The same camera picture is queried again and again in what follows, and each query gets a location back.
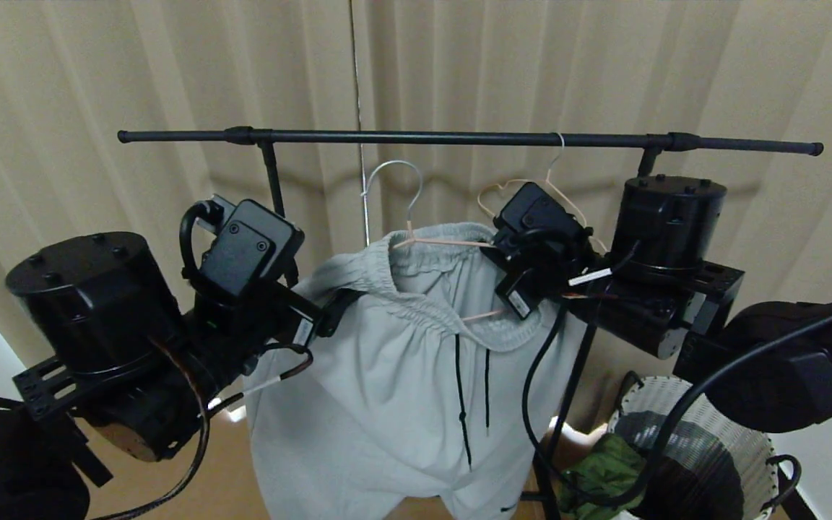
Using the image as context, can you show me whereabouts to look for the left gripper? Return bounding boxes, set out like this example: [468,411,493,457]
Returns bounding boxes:
[87,285,324,463]

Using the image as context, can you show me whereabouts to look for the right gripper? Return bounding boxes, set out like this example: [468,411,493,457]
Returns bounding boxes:
[495,269,684,360]

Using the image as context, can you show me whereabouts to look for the green garment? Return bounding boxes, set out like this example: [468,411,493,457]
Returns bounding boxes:
[557,432,648,520]

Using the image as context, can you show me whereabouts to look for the pale grey shorts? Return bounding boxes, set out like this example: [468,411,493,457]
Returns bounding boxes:
[243,222,590,520]

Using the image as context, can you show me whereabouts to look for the pink clothes hanger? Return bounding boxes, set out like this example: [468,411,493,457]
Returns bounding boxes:
[477,132,608,254]
[362,160,507,324]

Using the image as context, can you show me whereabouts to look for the white laundry basket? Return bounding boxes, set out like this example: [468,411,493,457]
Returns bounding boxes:
[607,372,803,520]

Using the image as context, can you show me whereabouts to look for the black clothes rack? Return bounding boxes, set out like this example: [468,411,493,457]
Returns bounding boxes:
[118,127,823,520]

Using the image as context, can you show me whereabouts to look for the beige curtain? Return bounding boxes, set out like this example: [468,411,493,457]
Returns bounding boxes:
[0,0,832,434]

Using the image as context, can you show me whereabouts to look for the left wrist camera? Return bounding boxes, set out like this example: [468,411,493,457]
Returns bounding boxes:
[196,199,306,304]

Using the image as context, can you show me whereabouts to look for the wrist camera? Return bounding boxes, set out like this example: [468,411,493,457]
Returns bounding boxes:
[196,199,306,304]
[492,182,594,272]

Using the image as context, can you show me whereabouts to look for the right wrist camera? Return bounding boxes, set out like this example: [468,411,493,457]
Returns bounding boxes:
[492,182,594,272]

